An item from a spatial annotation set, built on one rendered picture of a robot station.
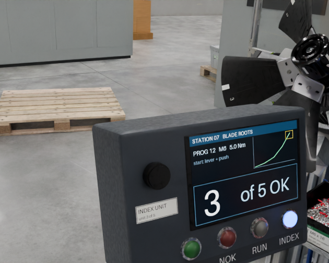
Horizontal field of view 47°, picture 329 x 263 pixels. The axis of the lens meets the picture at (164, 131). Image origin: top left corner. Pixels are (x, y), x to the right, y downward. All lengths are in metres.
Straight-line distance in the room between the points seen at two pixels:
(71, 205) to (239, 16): 2.49
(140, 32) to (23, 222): 7.35
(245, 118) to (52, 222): 2.08
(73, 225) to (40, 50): 4.42
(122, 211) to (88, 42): 6.32
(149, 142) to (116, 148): 0.04
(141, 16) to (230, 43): 5.36
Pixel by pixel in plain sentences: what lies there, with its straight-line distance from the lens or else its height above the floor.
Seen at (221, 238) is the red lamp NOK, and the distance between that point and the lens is 0.48.
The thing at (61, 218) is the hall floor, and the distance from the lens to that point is 2.49.
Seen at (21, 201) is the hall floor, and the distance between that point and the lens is 2.71.
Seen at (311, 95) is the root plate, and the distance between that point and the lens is 1.23.
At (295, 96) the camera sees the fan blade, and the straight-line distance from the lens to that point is 1.20.
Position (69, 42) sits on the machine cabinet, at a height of 0.34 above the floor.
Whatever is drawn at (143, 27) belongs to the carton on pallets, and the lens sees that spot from 9.39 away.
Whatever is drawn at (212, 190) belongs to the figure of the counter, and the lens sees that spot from 0.45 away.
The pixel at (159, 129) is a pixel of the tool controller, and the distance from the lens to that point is 0.41.
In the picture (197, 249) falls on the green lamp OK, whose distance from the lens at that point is 0.46.
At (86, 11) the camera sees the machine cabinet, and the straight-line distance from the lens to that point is 6.63.
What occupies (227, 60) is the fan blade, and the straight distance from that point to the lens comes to 1.43.
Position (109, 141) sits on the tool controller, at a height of 1.23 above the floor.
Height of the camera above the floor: 1.41
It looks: 22 degrees down
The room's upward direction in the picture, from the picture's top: 3 degrees clockwise
